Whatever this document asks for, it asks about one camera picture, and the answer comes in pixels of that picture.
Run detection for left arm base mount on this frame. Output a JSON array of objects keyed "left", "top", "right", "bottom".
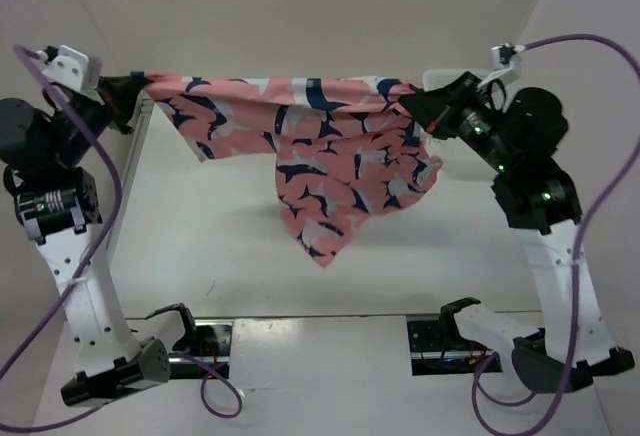
[{"left": 128, "top": 313, "right": 233, "bottom": 378}]

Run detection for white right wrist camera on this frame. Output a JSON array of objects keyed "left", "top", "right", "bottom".
[{"left": 478, "top": 43, "right": 525, "bottom": 88}]

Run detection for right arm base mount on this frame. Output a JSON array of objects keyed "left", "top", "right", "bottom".
[{"left": 406, "top": 314, "right": 493, "bottom": 376}]

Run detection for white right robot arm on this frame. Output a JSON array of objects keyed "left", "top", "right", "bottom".
[{"left": 399, "top": 72, "right": 635, "bottom": 394}]

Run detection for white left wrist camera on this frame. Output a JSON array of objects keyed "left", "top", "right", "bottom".
[{"left": 36, "top": 45, "right": 103, "bottom": 95}]

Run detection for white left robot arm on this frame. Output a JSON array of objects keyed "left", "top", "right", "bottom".
[{"left": 1, "top": 98, "right": 171, "bottom": 407}]

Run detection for white plastic basket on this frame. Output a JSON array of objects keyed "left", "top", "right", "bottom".
[{"left": 422, "top": 68, "right": 492, "bottom": 91}]

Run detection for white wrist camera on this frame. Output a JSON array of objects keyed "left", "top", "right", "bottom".
[
  {"left": 478, "top": 43, "right": 525, "bottom": 88},
  {"left": 36, "top": 45, "right": 103, "bottom": 95}
]

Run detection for pink shark print shorts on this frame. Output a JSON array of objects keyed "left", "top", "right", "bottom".
[{"left": 145, "top": 73, "right": 442, "bottom": 266}]

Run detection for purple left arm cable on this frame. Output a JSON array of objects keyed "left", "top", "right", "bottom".
[{"left": 0, "top": 44, "right": 244, "bottom": 431}]

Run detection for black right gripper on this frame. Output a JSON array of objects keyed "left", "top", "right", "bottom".
[{"left": 400, "top": 69, "right": 520, "bottom": 171}]

